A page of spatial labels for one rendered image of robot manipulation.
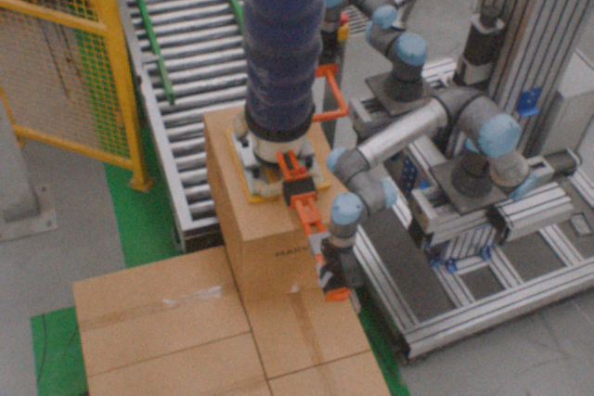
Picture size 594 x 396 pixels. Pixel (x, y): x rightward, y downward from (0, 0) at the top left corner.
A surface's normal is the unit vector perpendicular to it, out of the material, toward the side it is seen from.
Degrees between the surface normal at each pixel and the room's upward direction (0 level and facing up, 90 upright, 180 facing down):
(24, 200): 90
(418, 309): 0
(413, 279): 0
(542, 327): 0
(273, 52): 101
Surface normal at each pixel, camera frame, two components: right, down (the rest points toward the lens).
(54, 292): 0.04, -0.64
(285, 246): 0.29, 0.74
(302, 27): 0.38, 0.54
